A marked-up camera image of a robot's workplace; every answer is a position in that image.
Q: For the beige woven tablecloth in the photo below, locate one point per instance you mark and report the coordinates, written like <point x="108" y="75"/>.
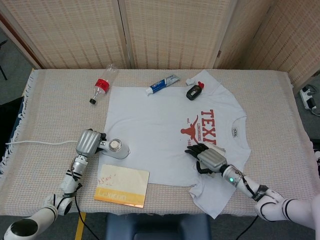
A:
<point x="55" y="117"/>

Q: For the white handheld steam iron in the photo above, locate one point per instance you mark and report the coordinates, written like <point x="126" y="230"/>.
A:
<point x="117" y="147"/>

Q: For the clear plastic bottle red label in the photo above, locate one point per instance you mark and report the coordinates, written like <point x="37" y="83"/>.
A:
<point x="102" y="85"/>

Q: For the white power strip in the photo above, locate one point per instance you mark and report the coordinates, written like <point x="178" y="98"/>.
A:
<point x="308" y="98"/>

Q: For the white T-shirt red Texas print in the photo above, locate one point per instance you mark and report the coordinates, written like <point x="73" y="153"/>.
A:
<point x="150" y="125"/>

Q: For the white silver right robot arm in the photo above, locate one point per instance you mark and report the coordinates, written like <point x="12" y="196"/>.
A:
<point x="275" y="205"/>

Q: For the small white crumpled cloth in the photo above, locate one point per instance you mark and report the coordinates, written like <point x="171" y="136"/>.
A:
<point x="190" y="81"/>

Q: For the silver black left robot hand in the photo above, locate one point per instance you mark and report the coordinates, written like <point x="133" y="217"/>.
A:
<point x="87" y="142"/>

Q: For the yellow cream Lexicon book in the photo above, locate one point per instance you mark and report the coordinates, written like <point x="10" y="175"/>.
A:
<point x="122" y="182"/>

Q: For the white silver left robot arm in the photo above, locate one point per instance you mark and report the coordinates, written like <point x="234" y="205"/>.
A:
<point x="70" y="180"/>

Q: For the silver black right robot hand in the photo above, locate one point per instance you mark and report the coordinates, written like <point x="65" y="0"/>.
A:
<point x="211" y="158"/>

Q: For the beige woven folding screen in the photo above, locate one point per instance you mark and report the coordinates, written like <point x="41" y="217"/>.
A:
<point x="75" y="32"/>

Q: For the black ink bottle red cap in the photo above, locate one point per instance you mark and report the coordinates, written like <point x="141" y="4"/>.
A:
<point x="193" y="92"/>

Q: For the dark blue padded seat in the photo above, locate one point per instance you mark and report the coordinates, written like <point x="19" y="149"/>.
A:
<point x="160" y="227"/>

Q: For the blue white toothpaste tube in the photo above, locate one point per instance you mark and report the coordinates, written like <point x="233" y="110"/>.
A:
<point x="160" y="84"/>

